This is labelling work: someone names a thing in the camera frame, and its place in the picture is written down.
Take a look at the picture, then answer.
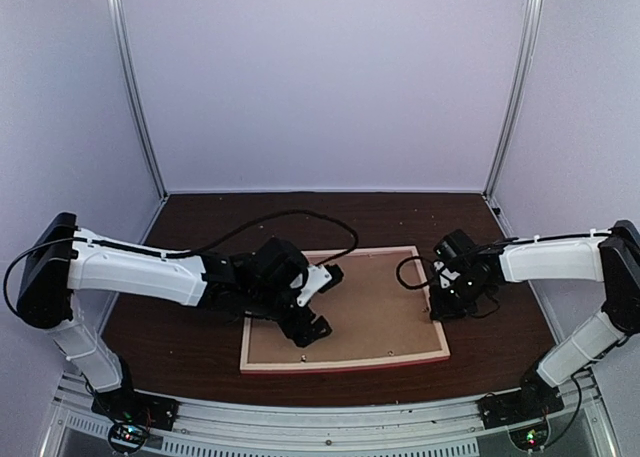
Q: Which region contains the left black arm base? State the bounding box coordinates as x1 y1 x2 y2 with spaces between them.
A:
85 359 179 431

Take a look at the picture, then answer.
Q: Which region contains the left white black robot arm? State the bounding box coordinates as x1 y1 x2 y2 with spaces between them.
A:
15 213 343 421

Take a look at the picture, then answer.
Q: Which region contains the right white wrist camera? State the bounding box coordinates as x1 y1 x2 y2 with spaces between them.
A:
433 261 460 289

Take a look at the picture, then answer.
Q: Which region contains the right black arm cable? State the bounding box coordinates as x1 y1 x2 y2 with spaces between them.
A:
394 256 436 292

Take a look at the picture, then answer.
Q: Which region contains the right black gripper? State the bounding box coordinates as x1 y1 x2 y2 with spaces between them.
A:
429 273 490 320

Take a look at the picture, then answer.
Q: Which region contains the right aluminium corner post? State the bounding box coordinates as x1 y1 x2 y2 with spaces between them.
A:
483 0 544 202

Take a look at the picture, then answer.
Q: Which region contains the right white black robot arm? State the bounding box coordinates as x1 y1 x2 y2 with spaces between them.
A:
429 220 639 419

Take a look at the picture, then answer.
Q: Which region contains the aluminium corner post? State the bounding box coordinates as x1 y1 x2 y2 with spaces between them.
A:
107 0 168 200
483 0 544 202

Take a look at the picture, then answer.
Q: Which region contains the left aluminium corner post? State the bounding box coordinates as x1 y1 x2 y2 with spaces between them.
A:
107 0 168 200

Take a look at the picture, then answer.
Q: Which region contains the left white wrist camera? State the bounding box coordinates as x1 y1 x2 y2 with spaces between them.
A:
290 264 344 307

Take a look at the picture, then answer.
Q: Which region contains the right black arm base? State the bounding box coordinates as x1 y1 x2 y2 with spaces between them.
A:
477 366 564 429

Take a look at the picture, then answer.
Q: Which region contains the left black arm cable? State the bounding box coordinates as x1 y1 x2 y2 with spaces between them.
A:
3 209 360 328

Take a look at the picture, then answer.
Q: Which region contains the brown backing board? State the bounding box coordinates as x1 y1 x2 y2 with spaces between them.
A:
249 249 444 364

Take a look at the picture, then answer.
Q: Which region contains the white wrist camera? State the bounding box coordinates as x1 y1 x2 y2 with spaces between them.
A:
433 261 460 289
290 264 344 307

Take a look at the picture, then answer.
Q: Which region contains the pink wooden picture frame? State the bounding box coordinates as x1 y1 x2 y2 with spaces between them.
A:
239 245 451 376

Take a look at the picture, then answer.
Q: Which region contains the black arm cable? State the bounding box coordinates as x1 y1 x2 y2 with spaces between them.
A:
3 209 360 328
394 256 436 292

